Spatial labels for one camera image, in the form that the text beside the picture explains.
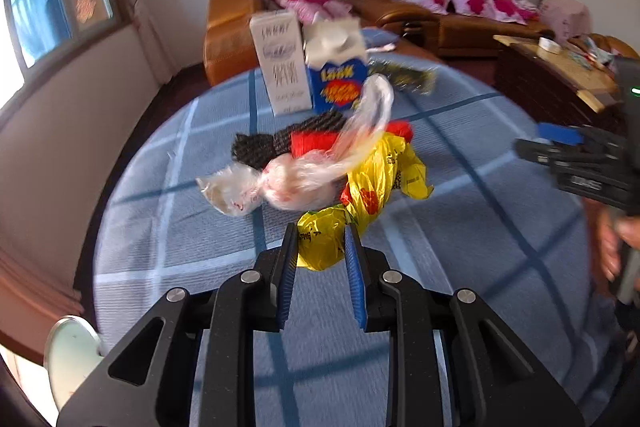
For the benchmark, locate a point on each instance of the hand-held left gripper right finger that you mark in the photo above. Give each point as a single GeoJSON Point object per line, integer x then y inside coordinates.
{"type": "Point", "coordinates": [354, 277]}

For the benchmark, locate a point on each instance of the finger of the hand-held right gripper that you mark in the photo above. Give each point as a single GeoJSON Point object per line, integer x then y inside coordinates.
{"type": "Point", "coordinates": [545, 153]}
{"type": "Point", "coordinates": [560, 134]}

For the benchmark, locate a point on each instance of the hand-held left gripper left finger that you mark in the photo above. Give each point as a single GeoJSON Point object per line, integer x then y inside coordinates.
{"type": "Point", "coordinates": [287, 277]}

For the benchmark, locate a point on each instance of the yellow plastic bag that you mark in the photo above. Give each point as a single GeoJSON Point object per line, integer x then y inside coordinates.
{"type": "Point", "coordinates": [375, 187]}

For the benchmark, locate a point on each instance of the teal cartoon-print trash bin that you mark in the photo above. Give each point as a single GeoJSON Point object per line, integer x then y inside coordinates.
{"type": "Point", "coordinates": [67, 357]}

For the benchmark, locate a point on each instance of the person's right hand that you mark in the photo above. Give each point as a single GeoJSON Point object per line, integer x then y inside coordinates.
{"type": "Point", "coordinates": [612, 247]}

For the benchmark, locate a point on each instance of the dark wooden coffee table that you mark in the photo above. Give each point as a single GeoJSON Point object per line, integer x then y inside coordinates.
{"type": "Point", "coordinates": [540, 79]}

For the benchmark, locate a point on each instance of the colourful packet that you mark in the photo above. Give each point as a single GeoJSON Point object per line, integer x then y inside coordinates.
{"type": "Point", "coordinates": [600, 57]}

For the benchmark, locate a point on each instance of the white tape roll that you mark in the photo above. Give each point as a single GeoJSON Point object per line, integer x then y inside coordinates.
{"type": "Point", "coordinates": [549, 45]}

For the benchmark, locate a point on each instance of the clear plastic bag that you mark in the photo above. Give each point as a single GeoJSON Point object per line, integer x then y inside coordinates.
{"type": "Point", "coordinates": [300, 177]}

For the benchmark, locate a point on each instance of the blue plaid tablecloth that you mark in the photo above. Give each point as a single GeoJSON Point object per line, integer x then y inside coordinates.
{"type": "Point", "coordinates": [475, 232]}

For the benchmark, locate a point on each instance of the pale pink bag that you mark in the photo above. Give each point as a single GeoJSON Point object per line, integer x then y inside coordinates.
{"type": "Point", "coordinates": [565, 19]}

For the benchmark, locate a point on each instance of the black patterned wrapper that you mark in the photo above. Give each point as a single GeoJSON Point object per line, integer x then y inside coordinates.
{"type": "Point", "coordinates": [260, 144]}

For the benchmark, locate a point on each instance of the red ribbed wrapper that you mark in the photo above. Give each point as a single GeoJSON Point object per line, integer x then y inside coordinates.
{"type": "Point", "coordinates": [310, 142]}

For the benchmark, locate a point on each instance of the brown leather sofa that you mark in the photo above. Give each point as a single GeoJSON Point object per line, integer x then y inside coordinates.
{"type": "Point", "coordinates": [450, 32]}

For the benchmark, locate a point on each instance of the dark green wrapper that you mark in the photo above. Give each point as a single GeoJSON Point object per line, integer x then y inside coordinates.
{"type": "Point", "coordinates": [406, 77]}

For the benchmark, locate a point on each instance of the blue and white carton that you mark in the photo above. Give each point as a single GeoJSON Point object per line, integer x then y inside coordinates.
{"type": "Point", "coordinates": [335, 89]}

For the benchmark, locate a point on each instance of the white printed carton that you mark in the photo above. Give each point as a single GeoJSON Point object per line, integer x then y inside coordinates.
{"type": "Point", "coordinates": [282, 72]}

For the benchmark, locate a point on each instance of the orange leather armchair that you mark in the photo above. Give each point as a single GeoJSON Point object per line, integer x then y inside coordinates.
{"type": "Point", "coordinates": [225, 27]}

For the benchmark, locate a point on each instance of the pink floral cloth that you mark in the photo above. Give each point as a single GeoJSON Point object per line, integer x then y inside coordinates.
{"type": "Point", "coordinates": [300, 2]}

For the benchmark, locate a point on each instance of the window with dark frame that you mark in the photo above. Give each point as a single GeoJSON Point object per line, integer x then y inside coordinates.
{"type": "Point", "coordinates": [55, 2]}

